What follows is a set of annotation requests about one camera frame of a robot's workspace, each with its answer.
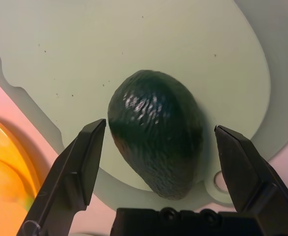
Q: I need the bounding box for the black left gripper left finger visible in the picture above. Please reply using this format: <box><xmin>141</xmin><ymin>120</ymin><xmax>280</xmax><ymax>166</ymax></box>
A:
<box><xmin>18</xmin><ymin>118</ymin><xmax>107</xmax><ymax>236</ymax></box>

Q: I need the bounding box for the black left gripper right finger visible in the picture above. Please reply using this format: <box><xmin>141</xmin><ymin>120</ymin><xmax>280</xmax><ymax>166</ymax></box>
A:
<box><xmin>214</xmin><ymin>124</ymin><xmax>288</xmax><ymax>216</ymax></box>

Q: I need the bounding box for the yellow toy banana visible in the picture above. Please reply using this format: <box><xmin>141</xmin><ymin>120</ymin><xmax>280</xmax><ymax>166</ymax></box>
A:
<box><xmin>0</xmin><ymin>157</ymin><xmax>35</xmax><ymax>214</ymax></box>

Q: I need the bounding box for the dark green toy avocado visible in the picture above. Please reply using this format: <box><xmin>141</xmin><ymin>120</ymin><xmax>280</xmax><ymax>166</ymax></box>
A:
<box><xmin>107</xmin><ymin>69</ymin><xmax>205</xmax><ymax>201</ymax></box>

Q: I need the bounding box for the yellow round plate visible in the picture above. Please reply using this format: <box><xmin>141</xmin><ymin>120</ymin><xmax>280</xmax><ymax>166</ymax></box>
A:
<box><xmin>0</xmin><ymin>113</ymin><xmax>42</xmax><ymax>217</ymax></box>

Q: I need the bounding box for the green silicone cutting mat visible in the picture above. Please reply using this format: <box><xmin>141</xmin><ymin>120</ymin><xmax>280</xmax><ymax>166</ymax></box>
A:
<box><xmin>0</xmin><ymin>0</ymin><xmax>288</xmax><ymax>212</ymax></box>

